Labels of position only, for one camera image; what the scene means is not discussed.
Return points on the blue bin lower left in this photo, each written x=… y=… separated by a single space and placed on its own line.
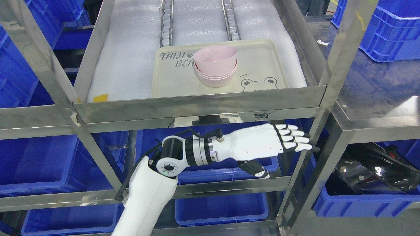
x=376 y=205

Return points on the stack of pink bowls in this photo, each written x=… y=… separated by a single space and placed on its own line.
x=216 y=81

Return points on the steel shelf rack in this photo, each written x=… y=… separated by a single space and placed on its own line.
x=70 y=113

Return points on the cream bear tray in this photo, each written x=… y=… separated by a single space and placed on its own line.
x=258 y=68

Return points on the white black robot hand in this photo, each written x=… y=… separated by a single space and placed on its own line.
x=249 y=144

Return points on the black helmet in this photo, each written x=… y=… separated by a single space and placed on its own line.
x=369 y=168

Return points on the pink ikea bowl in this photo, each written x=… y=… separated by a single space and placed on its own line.
x=216 y=60

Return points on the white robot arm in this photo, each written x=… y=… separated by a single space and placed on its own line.
x=151 y=186

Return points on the blue crate right on table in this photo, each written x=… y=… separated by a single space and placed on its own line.
x=393 y=33

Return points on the steel table frame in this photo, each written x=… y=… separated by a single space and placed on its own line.
x=377 y=102

